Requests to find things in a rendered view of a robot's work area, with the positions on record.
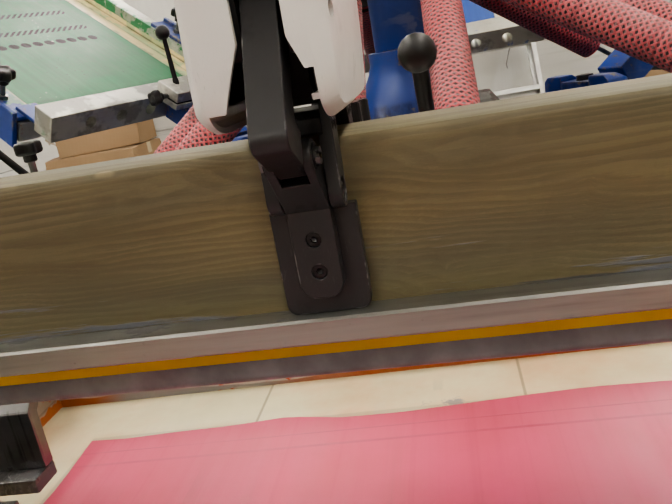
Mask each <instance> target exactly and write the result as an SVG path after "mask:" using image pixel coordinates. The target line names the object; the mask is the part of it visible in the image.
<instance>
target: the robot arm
mask: <svg viewBox="0 0 672 504"><path fill-rule="evenodd" d="M174 5H175V11H176V16H177V22H178V27H179V33H180V38H181V44H182V49H183V55H184V60H185V66H186V71H187V76H188V82H189V87H190V92H191V97H192V101H193V106H194V110H195V114H196V117H197V119H198V120H199V122H200V123H201V124H202V125H203V126H204V127H205V128H206V129H208V130H209V131H211V132H213V133H214V134H219V135H220V134H226V133H230V132H233V131H235V130H237V129H239V128H241V127H243V126H245V125H247V134H248V143H249V147H250V150H251V153H252V155H253V156H254V158H255V159H256V160H257V161H258V166H259V169H260V172H261V177H262V183H263V189H264V194H265V200H266V205H267V209H268V211H269V217H270V222H271V227H272V232H273V237H274V241H275V246H276V251H277V256H278V261H279V266H280V271H281V276H282V281H283V285H284V290H285V295H286V300H287V305H288V309H289V310H290V312H292V313H293V314H295V315H304V314H312V313H321V312H329V311H338V310H346V309H355V308H363V307H366V306H368V305H369V304H370V302H371V299H372V294H373V293H372V287H371V281H370V275H369V269H368V263H367V258H366V252H365V246H364V240H363V234H362V228H361V222H360V216H359V211H358V205H357V200H356V199H355V200H348V201H347V189H346V182H345V176H344V169H343V163H342V157H341V150H340V144H339V137H338V131H337V125H341V124H348V123H353V118H352V112H351V105H350V103H351V102H352V101H353V100H354V99H355V98H356V97H357V96H358V95H359V94H360V93H361V92H362V90H363V89H364V86H365V75H364V63H363V52H362V43H361V33H360V23H359V15H358V7H357V0H174ZM307 104H311V106H306V107H300V108H294V107H295V106H301V105H307ZM316 134H319V135H318V136H319V142H320V146H316V143H315V142H314V141H313V139H312V138H304V139H302V140H301V137H304V136H310V135H316ZM319 153H321V154H322V158H320V156H319ZM322 163H323V164H322Z"/></svg>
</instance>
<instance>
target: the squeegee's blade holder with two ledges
mask: <svg viewBox="0 0 672 504"><path fill-rule="evenodd" d="M670 308H672V268H665V269H656V270H647V271H638V272H629V273H620V274H611V275H602V276H593V277H584V278H575V279H566V280H557V281H548V282H539V283H531V284H522V285H513V286H504V287H495V288H486V289H477V290H468V291H459V292H450V293H441V294H432V295H423V296H414V297H405V298H397V299H388V300H379V301H371V302H370V304H369V305H368V306H366V307H363V308H355V309H346V310H338V311H329V312H321V313H312V314H304V315H295V314H293V313H292V312H290V310H289V311H280V312H272V313H263V314H254V315H245V316H236V317H227V318H218V319H209V320H200V321H191V322H182V323H173V324H164V325H155V326H146V327H138V328H129V329H120V330H111V331H102V332H93V333H84V334H75V335H66V336H57V337H48V338H39V339H30V340H21V341H12V342H4V343H0V377H9V376H18V375H28V374H38V373H47V372H57V371H67V370H77V369H86V368H96V367H106V366H116V365H125V364H135V363H145V362H154V361H164V360H174V359H184V358H193V357H203V356H213V355H223V354H232V353H242V352H252V351H261V350H271V349H281V348H291V347H300V346H310V345H320V344H330V343H339V342H349V341H359V340H368V339H378V338H388V337H398V336H407V335H417V334H427V333H437V332H446V331H456V330H466V329H475V328H485V327H495V326H505V325H514V324H524V323H534V322H544V321H553V320H563V319H573V318H582V317H592V316H602V315H612V314H621V313H631V312H641V311H651V310H660V309H670Z"/></svg>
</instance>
